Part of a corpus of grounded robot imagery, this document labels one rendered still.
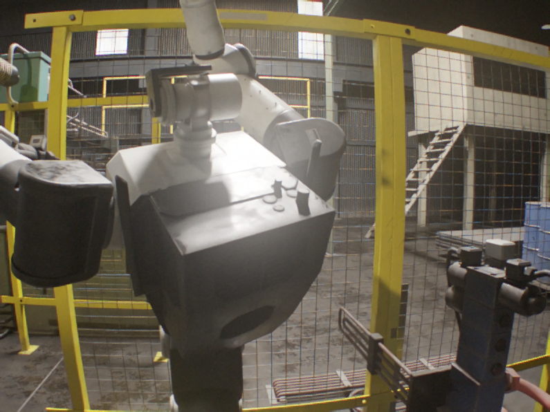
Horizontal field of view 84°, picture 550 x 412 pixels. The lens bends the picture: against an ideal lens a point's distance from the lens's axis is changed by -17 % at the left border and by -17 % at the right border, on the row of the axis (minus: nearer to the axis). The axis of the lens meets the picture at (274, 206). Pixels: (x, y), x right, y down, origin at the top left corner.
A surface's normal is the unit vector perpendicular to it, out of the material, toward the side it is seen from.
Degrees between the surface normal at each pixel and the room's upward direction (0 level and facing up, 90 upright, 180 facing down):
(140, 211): 118
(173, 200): 30
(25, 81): 90
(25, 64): 90
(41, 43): 90
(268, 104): 56
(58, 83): 90
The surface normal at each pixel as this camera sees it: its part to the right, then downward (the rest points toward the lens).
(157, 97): 0.54, 0.15
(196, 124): 0.54, 0.51
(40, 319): 0.15, 0.07
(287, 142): 0.00, -0.50
